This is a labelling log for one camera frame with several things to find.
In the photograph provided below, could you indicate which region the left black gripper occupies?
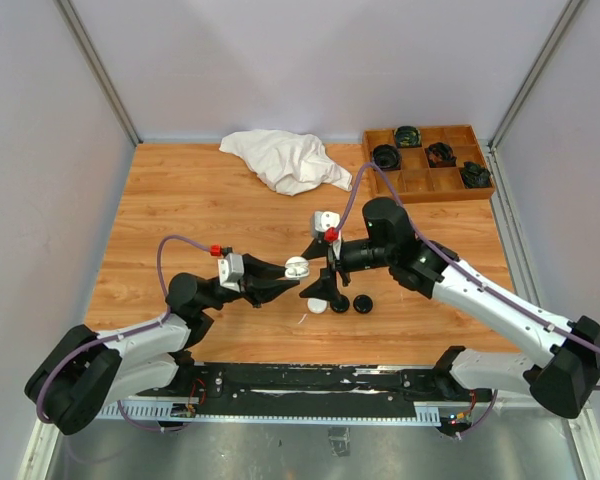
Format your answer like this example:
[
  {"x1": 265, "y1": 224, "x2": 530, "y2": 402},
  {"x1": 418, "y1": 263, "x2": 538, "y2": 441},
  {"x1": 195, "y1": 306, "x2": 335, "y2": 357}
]
[{"x1": 198, "y1": 254, "x2": 300, "y2": 311}]

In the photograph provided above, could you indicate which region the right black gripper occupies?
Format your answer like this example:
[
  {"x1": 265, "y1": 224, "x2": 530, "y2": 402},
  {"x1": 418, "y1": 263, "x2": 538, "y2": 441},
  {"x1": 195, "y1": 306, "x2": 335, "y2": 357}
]
[{"x1": 299, "y1": 237, "x2": 394, "y2": 302}]

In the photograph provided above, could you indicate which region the white round charging case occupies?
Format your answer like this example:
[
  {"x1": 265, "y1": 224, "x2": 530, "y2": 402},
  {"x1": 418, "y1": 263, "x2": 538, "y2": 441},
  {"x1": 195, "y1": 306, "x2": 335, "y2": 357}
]
[{"x1": 284, "y1": 256, "x2": 310, "y2": 280}]

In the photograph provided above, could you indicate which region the black charging case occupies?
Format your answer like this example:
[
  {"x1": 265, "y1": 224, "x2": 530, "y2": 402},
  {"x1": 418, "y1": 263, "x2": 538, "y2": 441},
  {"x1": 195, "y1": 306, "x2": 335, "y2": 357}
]
[
  {"x1": 353, "y1": 294, "x2": 374, "y2": 314},
  {"x1": 329, "y1": 295, "x2": 350, "y2": 314}
]

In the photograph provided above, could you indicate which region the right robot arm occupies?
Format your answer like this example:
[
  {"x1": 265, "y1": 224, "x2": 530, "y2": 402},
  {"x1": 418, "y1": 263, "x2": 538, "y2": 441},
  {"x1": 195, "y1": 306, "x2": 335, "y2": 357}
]
[{"x1": 301, "y1": 197, "x2": 600, "y2": 419}]

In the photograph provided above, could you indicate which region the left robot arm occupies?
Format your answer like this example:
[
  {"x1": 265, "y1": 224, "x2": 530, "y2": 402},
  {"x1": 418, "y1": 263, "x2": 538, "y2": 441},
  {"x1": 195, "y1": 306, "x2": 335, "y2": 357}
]
[{"x1": 24, "y1": 253, "x2": 309, "y2": 435}]

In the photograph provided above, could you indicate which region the white crumpled cloth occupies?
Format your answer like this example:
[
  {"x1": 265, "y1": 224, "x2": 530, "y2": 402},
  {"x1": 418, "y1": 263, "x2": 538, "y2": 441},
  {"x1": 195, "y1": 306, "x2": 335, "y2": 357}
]
[{"x1": 219, "y1": 129, "x2": 353, "y2": 196}]

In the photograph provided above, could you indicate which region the wooden compartment tray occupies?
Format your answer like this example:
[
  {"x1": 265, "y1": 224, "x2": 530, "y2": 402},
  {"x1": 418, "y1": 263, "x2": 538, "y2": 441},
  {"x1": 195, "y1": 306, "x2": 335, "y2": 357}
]
[{"x1": 362, "y1": 125, "x2": 495, "y2": 203}]

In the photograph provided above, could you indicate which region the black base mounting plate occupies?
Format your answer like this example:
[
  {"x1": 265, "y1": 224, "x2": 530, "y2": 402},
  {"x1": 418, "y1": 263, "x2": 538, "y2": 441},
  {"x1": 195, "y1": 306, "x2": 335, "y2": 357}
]
[{"x1": 138, "y1": 363, "x2": 492, "y2": 421}]

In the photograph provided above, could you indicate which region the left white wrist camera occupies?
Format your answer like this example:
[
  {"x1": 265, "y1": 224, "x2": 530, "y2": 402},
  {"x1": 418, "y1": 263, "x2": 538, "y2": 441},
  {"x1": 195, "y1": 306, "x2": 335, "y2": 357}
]
[{"x1": 217, "y1": 253, "x2": 245, "y2": 292}]

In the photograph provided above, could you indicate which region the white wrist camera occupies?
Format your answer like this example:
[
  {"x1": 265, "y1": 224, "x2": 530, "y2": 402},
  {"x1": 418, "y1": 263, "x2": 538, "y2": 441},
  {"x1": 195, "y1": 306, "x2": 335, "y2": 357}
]
[
  {"x1": 310, "y1": 211, "x2": 343, "y2": 259},
  {"x1": 217, "y1": 253, "x2": 245, "y2": 292}
]

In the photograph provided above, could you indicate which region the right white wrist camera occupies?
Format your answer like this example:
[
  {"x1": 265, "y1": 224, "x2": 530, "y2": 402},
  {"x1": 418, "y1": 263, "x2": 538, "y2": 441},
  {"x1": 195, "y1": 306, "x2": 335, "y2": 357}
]
[{"x1": 310, "y1": 211, "x2": 343, "y2": 259}]

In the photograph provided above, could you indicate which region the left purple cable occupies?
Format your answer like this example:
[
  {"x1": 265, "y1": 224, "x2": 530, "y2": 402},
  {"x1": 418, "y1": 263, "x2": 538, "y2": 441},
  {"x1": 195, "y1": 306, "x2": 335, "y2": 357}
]
[{"x1": 35, "y1": 235, "x2": 226, "y2": 425}]

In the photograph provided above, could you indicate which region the purple cable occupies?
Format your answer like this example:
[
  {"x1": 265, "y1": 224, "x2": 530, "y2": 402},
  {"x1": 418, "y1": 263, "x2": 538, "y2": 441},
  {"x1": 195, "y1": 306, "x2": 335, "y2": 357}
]
[
  {"x1": 35, "y1": 235, "x2": 226, "y2": 425},
  {"x1": 324, "y1": 162, "x2": 600, "y2": 366}
]

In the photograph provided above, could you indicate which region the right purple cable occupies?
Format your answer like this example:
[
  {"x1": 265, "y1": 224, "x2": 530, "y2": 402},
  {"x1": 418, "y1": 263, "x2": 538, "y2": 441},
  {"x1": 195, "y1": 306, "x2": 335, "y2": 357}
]
[{"x1": 324, "y1": 162, "x2": 600, "y2": 366}]

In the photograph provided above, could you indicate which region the black coiled strap left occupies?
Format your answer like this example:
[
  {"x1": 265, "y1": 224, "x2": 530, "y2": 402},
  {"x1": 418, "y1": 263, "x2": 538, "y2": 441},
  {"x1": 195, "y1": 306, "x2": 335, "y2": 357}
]
[{"x1": 370, "y1": 143, "x2": 404, "y2": 172}]

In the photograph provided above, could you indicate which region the black coiled strap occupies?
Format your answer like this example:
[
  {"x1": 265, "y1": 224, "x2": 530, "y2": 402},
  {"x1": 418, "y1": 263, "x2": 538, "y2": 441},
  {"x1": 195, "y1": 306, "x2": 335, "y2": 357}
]
[
  {"x1": 370, "y1": 143, "x2": 404, "y2": 172},
  {"x1": 460, "y1": 160, "x2": 495, "y2": 190},
  {"x1": 393, "y1": 125, "x2": 424, "y2": 149},
  {"x1": 425, "y1": 141, "x2": 457, "y2": 169}
]

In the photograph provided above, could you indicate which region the black coiled strap top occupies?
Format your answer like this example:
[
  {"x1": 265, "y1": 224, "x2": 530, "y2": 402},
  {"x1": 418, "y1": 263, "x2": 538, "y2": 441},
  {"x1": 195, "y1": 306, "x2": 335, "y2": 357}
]
[{"x1": 393, "y1": 125, "x2": 424, "y2": 149}]

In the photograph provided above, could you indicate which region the black coiled strap middle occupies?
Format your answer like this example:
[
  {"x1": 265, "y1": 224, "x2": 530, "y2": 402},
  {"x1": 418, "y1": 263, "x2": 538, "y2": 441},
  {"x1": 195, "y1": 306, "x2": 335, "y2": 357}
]
[{"x1": 425, "y1": 141, "x2": 457, "y2": 169}]

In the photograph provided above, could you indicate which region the black coiled strap right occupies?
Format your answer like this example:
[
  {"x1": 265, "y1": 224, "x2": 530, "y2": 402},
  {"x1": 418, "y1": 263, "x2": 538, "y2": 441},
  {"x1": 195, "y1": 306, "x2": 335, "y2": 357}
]
[{"x1": 460, "y1": 160, "x2": 495, "y2": 190}]

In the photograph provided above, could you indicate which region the grey slotted cable duct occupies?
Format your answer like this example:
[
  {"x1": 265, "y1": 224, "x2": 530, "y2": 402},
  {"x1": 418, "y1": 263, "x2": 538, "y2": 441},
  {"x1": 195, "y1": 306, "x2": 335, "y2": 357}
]
[{"x1": 97, "y1": 400, "x2": 442, "y2": 427}]

